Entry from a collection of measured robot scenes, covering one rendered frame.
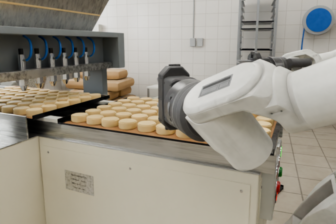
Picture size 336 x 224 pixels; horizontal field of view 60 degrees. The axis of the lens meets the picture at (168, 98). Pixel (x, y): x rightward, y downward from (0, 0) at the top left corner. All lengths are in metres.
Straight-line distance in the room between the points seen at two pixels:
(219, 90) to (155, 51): 4.80
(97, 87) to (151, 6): 3.83
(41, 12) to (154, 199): 0.72
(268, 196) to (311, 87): 0.51
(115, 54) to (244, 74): 1.08
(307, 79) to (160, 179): 0.56
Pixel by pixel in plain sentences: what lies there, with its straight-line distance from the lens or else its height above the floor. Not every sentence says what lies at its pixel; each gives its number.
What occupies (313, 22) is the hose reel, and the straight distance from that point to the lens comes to 4.66.
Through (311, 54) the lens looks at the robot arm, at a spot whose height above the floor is 1.09.
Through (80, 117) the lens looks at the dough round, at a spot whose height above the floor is 0.92.
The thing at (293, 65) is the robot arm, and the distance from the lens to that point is 1.19.
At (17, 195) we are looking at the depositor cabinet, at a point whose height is 0.68.
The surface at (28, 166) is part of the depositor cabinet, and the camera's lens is 1.04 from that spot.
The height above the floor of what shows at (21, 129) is 0.87.
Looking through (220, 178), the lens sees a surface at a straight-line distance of 0.74.
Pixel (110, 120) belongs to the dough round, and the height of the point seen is 0.92.
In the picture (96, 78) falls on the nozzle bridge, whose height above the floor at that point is 0.96.
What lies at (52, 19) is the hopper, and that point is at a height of 1.22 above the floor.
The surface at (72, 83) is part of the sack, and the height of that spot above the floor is 0.51.
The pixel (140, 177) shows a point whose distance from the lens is 0.83.
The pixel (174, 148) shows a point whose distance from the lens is 0.76.
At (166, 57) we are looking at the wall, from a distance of 5.05.
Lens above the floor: 1.13
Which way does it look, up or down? 11 degrees down
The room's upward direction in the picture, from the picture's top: straight up
